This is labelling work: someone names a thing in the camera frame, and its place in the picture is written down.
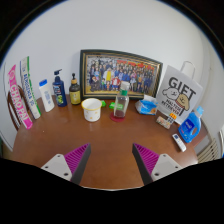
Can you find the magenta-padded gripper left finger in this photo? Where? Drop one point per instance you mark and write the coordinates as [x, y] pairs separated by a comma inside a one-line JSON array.
[[58, 165]]

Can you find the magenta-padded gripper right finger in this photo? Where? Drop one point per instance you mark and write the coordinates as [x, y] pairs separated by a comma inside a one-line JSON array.
[[165, 165]]

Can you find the clear green-labelled plastic bottle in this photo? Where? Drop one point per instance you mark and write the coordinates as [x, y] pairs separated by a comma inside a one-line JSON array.
[[121, 105]]

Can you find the white remote control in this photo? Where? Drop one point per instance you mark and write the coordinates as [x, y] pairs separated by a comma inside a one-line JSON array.
[[179, 142]]

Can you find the pale snack packet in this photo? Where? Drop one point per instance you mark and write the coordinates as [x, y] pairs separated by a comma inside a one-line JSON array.
[[163, 122]]

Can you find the blue detergent bottle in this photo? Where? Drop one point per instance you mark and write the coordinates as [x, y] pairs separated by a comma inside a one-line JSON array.
[[190, 128]]

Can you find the white radiator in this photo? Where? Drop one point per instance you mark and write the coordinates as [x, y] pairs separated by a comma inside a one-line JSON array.
[[209, 151]]

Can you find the colourful puzzle cube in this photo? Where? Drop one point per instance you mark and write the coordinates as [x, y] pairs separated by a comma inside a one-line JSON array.
[[172, 118]]

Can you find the blue tissue pack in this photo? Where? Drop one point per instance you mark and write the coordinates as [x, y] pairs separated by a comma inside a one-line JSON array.
[[146, 106]]

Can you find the white yellow-rimmed cup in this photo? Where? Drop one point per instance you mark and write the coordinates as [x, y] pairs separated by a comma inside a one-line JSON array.
[[91, 110]]

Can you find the white blue-capped lotion bottle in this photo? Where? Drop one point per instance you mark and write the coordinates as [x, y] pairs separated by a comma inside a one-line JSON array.
[[46, 98]]

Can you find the dark blue pump bottle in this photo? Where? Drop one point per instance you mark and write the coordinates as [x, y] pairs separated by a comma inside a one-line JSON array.
[[60, 93]]

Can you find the amber pump bottle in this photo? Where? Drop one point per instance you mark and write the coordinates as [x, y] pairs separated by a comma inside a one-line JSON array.
[[75, 95]]

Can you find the white printed paper bag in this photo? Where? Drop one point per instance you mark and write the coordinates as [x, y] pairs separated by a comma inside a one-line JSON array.
[[180, 93]]

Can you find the long pink box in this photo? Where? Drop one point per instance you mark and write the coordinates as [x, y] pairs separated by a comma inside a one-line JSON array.
[[20, 100]]

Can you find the long green-white box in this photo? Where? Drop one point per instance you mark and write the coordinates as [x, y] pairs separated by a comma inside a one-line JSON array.
[[30, 88]]

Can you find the framed group photo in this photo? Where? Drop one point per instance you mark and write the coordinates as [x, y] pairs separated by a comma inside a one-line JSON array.
[[110, 75]]

